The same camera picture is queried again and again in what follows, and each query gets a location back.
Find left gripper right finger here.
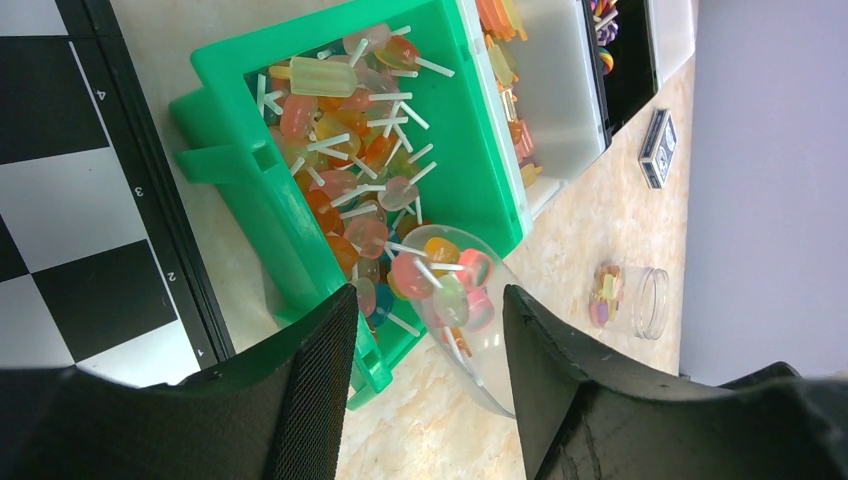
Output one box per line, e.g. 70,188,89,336
503,285,847,479

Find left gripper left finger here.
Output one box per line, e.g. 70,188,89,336
1,285,358,479

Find clear plastic scoop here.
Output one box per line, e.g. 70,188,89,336
392,224,518,419

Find green candy bin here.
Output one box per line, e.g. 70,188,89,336
170,1,525,409

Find white bin orange candies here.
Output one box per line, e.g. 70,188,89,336
458,0,611,232

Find white bin colourful candies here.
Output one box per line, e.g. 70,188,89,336
647,0,696,89

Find clear plastic cup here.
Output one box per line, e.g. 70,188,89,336
588,262,670,341

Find black grey chessboard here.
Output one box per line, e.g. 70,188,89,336
1,1,235,387

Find blue playing card box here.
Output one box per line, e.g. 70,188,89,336
639,109,678,190

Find black candy bin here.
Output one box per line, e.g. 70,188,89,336
582,1,659,136

